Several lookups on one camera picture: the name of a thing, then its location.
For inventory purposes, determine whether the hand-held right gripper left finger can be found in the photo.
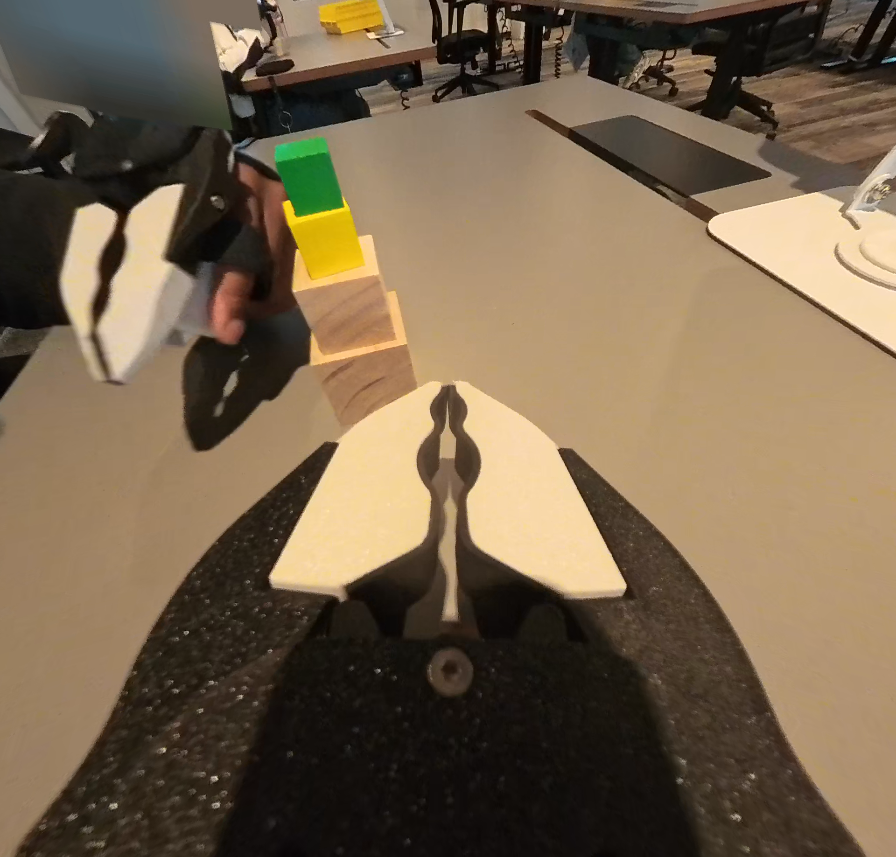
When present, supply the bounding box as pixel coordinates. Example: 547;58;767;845
269;381;452;602

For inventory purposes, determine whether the yellow box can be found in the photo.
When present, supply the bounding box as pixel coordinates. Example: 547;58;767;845
318;0;386;35

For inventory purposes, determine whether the grey background desk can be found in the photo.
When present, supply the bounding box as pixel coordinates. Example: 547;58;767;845
241;28;438;137

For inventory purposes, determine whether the black desk panel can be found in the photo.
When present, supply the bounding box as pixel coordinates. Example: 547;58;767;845
570;115;772;196

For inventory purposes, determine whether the yellow wooden cube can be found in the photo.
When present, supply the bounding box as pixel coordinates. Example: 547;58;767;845
283;199;365;280

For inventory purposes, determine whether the long brown-edged desk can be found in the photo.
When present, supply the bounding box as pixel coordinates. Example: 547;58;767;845
496;0;841;119

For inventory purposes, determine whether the black desk frame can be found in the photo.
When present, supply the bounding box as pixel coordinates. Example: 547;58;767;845
840;0;896;74

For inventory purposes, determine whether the large natural wooden cube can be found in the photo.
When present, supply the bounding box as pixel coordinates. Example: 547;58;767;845
310;292;418;430

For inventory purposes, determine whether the small natural wooden cube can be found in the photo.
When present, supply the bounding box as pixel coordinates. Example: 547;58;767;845
293;236;397;355

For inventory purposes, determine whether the person's left hand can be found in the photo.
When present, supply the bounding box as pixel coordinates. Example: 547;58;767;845
210;164;299;346

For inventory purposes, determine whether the black chair base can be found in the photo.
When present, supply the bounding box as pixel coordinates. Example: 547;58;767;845
623;49;680;97

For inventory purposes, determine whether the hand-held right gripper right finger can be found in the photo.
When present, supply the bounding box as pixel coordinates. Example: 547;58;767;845
451;380;628;601

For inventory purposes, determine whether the white lamp stand base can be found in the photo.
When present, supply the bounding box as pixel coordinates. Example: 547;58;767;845
707;145;896;358

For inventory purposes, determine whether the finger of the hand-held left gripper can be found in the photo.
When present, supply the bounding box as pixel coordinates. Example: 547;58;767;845
60;203;127;376
95;184;211;385

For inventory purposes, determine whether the black office chair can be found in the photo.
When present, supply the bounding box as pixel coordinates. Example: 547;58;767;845
689;28;781;139
413;0;505;104

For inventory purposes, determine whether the green wooden cube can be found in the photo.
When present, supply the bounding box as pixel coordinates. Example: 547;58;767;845
274;137;345;217

